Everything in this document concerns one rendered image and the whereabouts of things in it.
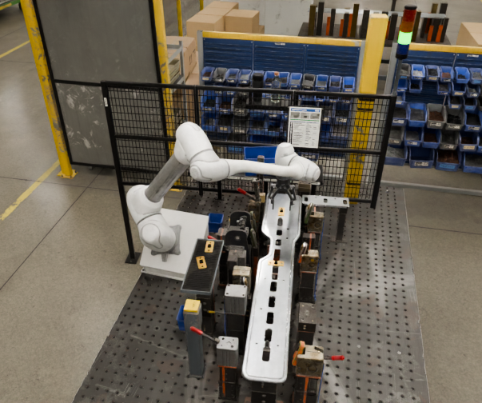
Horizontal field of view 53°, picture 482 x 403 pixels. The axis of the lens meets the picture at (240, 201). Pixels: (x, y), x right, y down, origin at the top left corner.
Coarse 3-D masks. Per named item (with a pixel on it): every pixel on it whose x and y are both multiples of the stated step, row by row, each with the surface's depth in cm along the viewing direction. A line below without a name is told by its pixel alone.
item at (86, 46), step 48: (48, 0) 414; (96, 0) 404; (144, 0) 395; (48, 48) 440; (96, 48) 428; (144, 48) 419; (48, 96) 465; (96, 96) 457; (96, 144) 488; (144, 144) 478
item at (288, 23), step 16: (224, 0) 851; (240, 0) 845; (256, 0) 840; (272, 0) 834; (288, 0) 829; (304, 0) 824; (272, 16) 849; (288, 16) 844; (304, 16) 838; (272, 32) 865; (288, 32) 859
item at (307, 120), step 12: (288, 108) 313; (300, 108) 312; (312, 108) 311; (288, 120) 318; (300, 120) 317; (312, 120) 316; (288, 132) 323; (300, 132) 322; (312, 132) 321; (300, 144) 327; (312, 144) 326
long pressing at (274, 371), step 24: (264, 216) 289; (288, 216) 290; (288, 240) 271; (264, 264) 255; (288, 264) 255; (264, 288) 240; (288, 288) 240; (264, 312) 228; (288, 312) 228; (264, 336) 216; (288, 336) 216
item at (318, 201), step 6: (312, 198) 305; (318, 198) 305; (324, 198) 305; (330, 198) 305; (336, 198) 305; (342, 198) 305; (348, 198) 305; (306, 204) 300; (318, 204) 300; (324, 204) 300; (330, 204) 300; (336, 204) 300; (342, 204) 300; (348, 204) 300
